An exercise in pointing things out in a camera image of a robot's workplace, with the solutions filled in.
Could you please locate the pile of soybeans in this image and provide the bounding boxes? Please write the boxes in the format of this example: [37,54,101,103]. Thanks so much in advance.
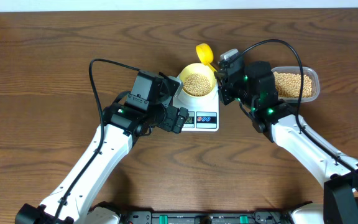
[273,72,313,98]

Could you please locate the clear plastic container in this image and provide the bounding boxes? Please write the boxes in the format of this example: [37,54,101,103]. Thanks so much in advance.
[272,66,320,103]

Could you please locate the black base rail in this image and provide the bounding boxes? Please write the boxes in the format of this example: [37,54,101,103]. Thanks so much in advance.
[84,202,291,224]

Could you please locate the yellow measuring scoop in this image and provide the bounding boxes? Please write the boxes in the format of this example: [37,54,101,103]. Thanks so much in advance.
[196,43,217,72]

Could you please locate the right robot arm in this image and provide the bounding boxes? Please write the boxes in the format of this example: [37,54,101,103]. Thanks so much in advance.
[215,59,358,223]

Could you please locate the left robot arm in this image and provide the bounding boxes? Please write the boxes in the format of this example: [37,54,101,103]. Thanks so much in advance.
[15,72,188,223]

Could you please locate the soybeans in yellow bowl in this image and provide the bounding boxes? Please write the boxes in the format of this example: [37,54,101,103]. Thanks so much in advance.
[183,73,212,96]

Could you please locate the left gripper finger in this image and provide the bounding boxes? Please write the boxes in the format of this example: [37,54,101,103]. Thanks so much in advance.
[172,107,189,134]
[165,76,183,97]

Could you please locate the white digital kitchen scale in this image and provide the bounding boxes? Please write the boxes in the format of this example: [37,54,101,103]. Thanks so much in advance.
[172,74,220,133]

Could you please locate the yellow bowl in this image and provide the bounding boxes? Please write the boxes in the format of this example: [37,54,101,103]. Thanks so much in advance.
[178,63,216,98]

